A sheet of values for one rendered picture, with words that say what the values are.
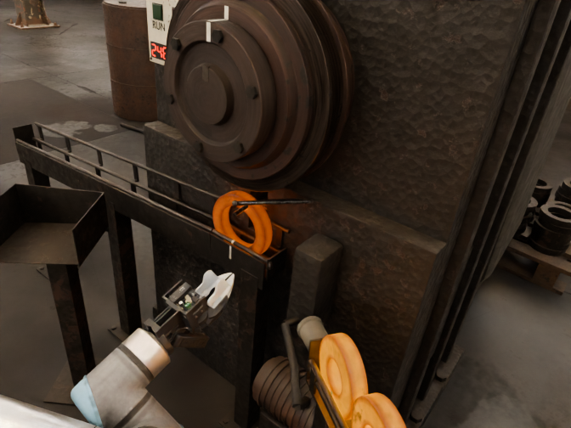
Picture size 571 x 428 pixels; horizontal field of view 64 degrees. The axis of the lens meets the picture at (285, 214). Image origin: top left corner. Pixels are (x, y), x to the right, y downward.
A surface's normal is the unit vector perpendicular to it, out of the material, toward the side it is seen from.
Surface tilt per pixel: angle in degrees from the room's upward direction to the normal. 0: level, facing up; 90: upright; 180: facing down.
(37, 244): 5
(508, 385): 0
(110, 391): 42
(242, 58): 90
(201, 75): 90
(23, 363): 0
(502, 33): 90
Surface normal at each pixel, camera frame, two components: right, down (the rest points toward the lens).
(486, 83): -0.61, 0.37
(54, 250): 0.00, -0.86
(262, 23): 0.15, -0.33
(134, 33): 0.04, 0.52
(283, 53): 0.33, -0.04
